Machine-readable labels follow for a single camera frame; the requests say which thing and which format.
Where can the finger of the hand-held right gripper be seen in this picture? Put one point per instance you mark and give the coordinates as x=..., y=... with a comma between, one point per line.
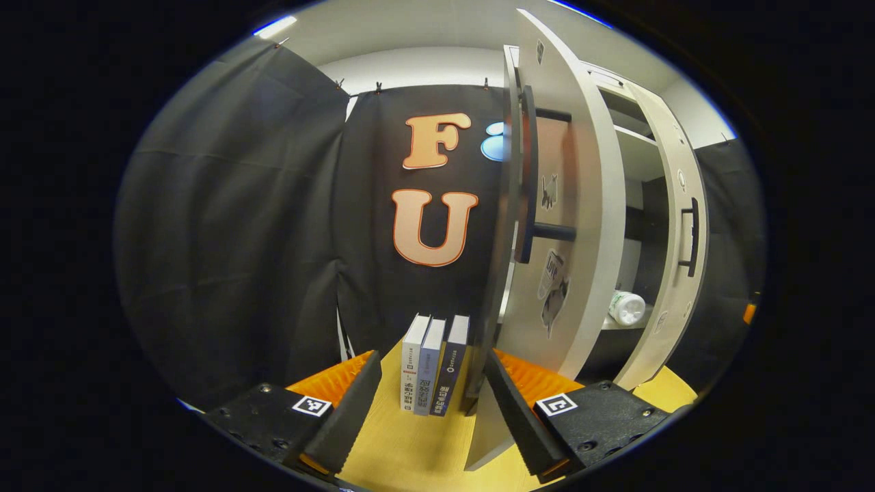
x=749, y=313

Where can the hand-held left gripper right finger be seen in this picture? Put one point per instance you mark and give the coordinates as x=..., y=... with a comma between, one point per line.
x=519, y=424

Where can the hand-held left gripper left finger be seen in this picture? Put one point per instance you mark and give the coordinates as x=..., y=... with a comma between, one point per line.
x=352, y=417

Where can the white cabinet door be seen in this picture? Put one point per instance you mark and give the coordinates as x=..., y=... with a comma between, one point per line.
x=581, y=205
x=673, y=321

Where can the white drink bottle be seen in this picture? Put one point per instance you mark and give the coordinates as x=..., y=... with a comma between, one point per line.
x=627, y=309

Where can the white book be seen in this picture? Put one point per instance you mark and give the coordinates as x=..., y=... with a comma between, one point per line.
x=410, y=369

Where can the grey book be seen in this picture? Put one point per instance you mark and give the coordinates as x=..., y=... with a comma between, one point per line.
x=427, y=376

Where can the navy book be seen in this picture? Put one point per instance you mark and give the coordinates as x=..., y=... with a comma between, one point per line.
x=448, y=376

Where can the black backdrop cloth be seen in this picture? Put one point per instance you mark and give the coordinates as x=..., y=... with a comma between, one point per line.
x=239, y=239

